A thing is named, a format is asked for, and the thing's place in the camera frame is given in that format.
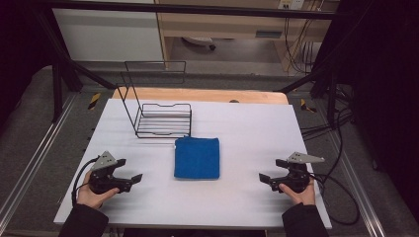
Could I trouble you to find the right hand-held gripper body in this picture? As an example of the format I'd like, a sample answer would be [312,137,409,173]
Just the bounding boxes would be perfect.
[269,151,325,195]

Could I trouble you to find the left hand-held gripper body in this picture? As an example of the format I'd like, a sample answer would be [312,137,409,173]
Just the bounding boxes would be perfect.
[88,150,133,196]

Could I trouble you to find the white wall socket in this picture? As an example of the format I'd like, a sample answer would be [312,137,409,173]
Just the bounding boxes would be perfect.
[277,0,306,11]

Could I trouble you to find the black wire rack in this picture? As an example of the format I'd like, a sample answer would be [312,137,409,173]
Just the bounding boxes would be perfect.
[116,60,193,139]

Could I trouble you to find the person's right hand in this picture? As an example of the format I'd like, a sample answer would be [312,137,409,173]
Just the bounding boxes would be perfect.
[279,183,316,206]

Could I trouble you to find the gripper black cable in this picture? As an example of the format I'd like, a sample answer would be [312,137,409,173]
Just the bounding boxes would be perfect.
[308,172,361,227]
[71,156,100,205]

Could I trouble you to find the yellow black tape strip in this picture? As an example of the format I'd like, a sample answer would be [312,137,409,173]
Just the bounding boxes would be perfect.
[299,98,317,114]
[87,92,102,111]

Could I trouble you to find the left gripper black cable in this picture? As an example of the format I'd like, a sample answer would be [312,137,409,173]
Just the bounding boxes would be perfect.
[71,156,100,205]

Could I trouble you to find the aluminium rail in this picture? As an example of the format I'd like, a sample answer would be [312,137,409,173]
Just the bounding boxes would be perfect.
[328,130,387,237]
[0,93,79,225]

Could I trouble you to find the black frame post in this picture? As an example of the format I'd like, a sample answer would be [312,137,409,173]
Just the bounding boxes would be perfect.
[50,61,64,123]
[326,71,339,128]

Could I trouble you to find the blue towel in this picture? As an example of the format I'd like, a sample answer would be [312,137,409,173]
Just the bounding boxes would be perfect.
[173,135,221,181]

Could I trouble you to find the person's left hand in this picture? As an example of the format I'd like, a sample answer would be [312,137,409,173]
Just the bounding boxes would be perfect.
[76,171,121,210]

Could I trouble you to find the bundle of hanging cables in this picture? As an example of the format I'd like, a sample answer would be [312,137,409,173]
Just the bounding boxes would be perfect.
[284,17,318,74]

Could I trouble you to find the black curtain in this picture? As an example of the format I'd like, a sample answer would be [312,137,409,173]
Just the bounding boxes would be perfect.
[0,0,55,127]
[324,0,419,215]

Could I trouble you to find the black floor cables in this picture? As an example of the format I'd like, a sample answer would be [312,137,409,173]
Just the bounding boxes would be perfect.
[299,84,354,141]

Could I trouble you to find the beige wooden desk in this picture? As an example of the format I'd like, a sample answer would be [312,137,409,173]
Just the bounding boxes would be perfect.
[154,0,341,73]

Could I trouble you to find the white cabinet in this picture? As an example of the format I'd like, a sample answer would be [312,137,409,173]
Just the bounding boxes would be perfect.
[51,7,165,62]

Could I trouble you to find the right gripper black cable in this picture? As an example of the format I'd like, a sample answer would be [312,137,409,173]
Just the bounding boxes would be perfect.
[308,172,361,227]

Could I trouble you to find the black slanted frame strut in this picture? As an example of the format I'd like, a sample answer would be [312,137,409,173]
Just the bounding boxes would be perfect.
[279,69,334,95]
[35,9,117,91]

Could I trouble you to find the black horizontal frame bar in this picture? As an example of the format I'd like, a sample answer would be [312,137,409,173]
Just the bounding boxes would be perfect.
[33,2,351,21]

